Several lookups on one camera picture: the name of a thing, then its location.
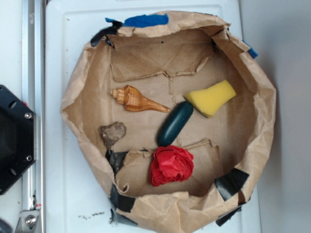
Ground red crumpled tissue paper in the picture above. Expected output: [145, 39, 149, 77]
[149, 145, 194, 186]

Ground grey brown rock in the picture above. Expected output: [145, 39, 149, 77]
[98, 121, 127, 150]

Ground brown spiral conch shell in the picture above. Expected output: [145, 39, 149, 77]
[109, 85, 171, 113]

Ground yellow sponge wedge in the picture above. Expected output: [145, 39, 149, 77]
[184, 80, 236, 117]

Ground metal corner bracket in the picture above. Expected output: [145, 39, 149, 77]
[14, 210, 42, 233]

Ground brown paper bag tray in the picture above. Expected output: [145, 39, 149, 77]
[61, 11, 276, 233]

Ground white plastic tray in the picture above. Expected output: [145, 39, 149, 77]
[44, 0, 262, 233]

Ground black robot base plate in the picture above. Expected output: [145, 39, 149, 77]
[0, 85, 35, 195]

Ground aluminium frame rail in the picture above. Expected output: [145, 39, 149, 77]
[22, 0, 47, 233]

